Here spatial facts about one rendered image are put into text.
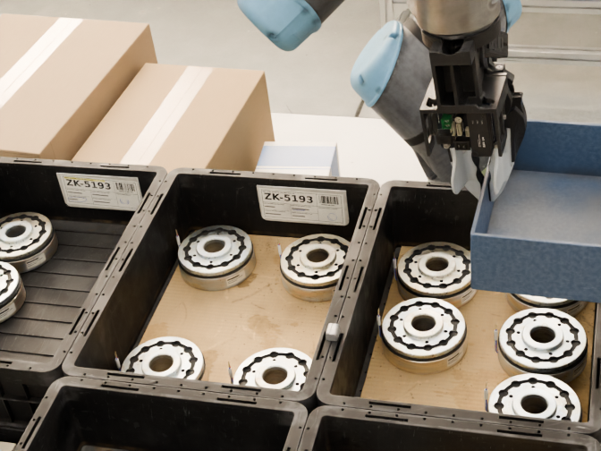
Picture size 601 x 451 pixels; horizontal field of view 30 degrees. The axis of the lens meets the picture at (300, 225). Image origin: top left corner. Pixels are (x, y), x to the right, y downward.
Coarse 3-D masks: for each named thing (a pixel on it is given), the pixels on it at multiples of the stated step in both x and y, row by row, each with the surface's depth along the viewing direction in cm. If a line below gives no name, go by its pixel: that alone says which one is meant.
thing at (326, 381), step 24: (384, 192) 146; (360, 264) 136; (360, 288) 132; (600, 312) 125; (600, 336) 122; (336, 360) 124; (600, 360) 121; (600, 384) 117; (360, 408) 118; (384, 408) 117; (408, 408) 117; (432, 408) 117; (600, 408) 114; (576, 432) 112; (600, 432) 113
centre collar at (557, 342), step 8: (544, 320) 134; (528, 328) 133; (536, 328) 133; (544, 328) 133; (552, 328) 133; (560, 328) 132; (528, 336) 132; (560, 336) 131; (528, 344) 131; (536, 344) 131; (544, 344) 131; (552, 344) 131; (560, 344) 131
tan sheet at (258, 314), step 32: (256, 256) 155; (192, 288) 151; (256, 288) 150; (160, 320) 147; (192, 320) 146; (224, 320) 145; (256, 320) 145; (288, 320) 144; (320, 320) 143; (224, 352) 141; (256, 352) 140
